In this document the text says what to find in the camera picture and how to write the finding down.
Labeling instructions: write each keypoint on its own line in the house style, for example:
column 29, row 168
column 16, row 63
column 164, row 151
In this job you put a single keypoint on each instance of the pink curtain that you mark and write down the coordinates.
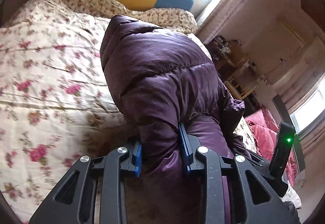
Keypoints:
column 215, row 17

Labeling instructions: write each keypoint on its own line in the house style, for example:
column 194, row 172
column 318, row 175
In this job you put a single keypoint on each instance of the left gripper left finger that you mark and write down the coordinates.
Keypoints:
column 73, row 198

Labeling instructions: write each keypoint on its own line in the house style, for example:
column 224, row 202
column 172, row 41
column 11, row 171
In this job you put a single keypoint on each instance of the pink ruffled quilt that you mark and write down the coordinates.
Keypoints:
column 264, row 130

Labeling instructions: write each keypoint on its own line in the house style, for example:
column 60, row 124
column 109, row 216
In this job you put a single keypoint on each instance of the wooden side table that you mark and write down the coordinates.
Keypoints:
column 227, row 56

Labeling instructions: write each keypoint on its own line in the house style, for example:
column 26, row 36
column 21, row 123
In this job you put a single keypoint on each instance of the wooden chair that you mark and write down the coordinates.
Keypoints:
column 242, row 82

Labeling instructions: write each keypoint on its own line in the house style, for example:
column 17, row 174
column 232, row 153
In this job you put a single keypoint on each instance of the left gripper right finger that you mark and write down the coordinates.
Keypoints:
column 233, row 190

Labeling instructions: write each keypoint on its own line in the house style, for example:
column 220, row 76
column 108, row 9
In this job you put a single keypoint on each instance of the purple quilted down jacket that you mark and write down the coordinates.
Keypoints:
column 160, row 78

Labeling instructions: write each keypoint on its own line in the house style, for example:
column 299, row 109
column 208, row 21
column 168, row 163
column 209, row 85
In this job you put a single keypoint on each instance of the small-floral cream pillow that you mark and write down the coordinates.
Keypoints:
column 175, row 19

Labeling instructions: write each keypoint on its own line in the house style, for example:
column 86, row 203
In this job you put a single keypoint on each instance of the floral cream bed quilt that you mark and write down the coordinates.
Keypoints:
column 55, row 103

